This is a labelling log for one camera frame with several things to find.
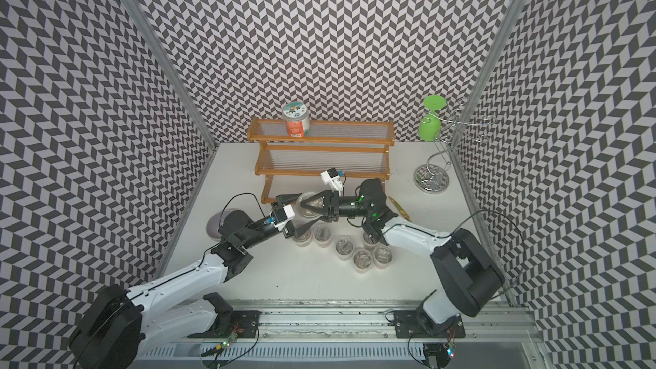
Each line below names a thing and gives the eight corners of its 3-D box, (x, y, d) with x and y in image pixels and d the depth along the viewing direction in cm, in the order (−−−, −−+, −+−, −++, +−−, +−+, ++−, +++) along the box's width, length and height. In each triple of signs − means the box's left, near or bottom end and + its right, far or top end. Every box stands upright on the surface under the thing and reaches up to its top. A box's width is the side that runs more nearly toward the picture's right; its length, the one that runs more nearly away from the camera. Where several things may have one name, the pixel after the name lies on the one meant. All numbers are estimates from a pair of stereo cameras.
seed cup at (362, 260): (352, 274, 85) (353, 268, 79) (352, 256, 89) (352, 248, 83) (371, 274, 85) (373, 268, 79) (370, 256, 89) (372, 248, 83)
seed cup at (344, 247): (333, 256, 87) (332, 250, 83) (339, 241, 91) (339, 234, 87) (348, 262, 86) (348, 256, 82) (354, 246, 90) (355, 240, 85)
